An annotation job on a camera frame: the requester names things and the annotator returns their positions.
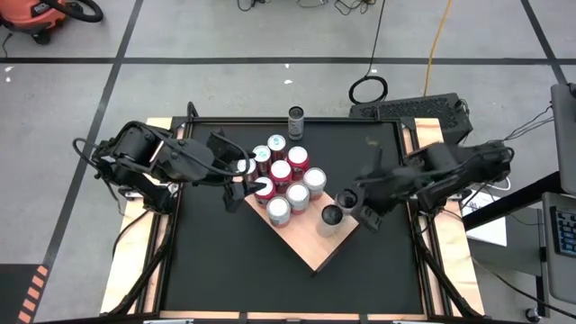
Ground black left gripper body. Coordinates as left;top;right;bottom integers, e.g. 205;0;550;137
204;130;240;185

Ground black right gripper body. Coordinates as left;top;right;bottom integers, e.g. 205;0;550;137
355;162;414;215

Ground Red Bull energy drink can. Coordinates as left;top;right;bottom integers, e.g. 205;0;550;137
266;133;288;161
251;144;273;175
237;157;258;184

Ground red Fanta soda can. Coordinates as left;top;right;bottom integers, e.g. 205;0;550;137
253;175;277;207
269;159;293;194
286;146;311;181

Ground tall white can black lid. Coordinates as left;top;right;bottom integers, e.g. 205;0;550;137
335;188;361;216
287;105;305;141
316;204;346;239

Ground wooden shelf black metal legs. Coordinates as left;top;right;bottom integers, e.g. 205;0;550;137
242;148;364;275

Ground black perforated computer case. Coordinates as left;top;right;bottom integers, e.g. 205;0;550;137
349;92;474;145

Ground white paper sheet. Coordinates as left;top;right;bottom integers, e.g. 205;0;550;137
461;188;509;248

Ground black desk bar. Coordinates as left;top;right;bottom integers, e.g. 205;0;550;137
462;170;563;231

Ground dark keyboard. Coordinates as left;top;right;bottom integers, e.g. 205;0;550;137
553;205;576;258

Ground grey monitor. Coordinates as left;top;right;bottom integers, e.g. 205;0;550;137
551;83;576;184

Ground orange shop vacuum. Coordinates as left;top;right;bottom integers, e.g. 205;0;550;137
0;0;68;45

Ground black floor cable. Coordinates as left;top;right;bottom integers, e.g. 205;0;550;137
348;0;389;105
237;0;271;13
333;0;377;14

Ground orange floor cable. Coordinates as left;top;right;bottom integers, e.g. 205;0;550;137
422;0;454;98

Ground black vacuum hose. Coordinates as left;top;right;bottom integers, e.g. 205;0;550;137
42;0;104;23

